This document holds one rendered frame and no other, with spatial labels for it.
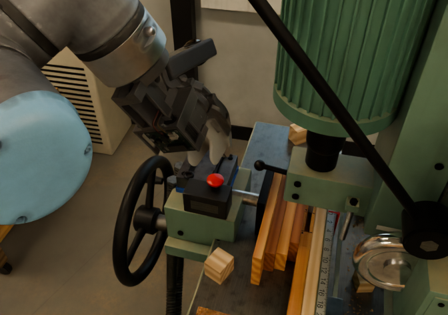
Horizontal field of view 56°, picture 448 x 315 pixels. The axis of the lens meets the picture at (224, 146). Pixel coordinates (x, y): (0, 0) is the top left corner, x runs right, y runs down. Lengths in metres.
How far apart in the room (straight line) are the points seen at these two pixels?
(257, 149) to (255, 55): 1.14
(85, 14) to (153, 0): 1.67
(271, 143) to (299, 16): 0.53
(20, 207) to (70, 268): 1.63
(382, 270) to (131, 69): 0.45
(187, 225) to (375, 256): 0.34
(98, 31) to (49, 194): 0.18
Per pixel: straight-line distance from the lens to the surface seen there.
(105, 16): 0.43
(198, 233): 0.80
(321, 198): 0.71
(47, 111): 0.29
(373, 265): 0.67
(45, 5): 0.42
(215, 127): 0.57
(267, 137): 1.01
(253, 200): 0.78
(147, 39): 0.46
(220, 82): 2.19
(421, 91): 0.54
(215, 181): 0.72
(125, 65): 0.45
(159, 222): 0.93
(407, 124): 0.56
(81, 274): 1.91
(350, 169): 0.71
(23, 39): 0.42
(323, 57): 0.50
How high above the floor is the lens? 1.55
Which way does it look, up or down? 42 degrees down
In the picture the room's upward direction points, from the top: straight up
